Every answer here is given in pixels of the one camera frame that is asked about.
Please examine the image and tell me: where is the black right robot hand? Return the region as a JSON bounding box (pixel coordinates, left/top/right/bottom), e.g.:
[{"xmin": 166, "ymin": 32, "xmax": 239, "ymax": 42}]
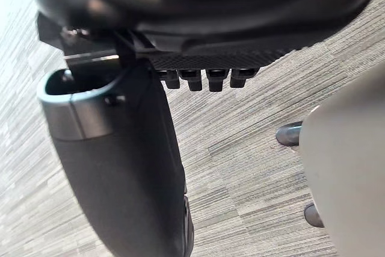
[{"xmin": 25, "ymin": 0, "xmax": 380, "ymax": 257}]

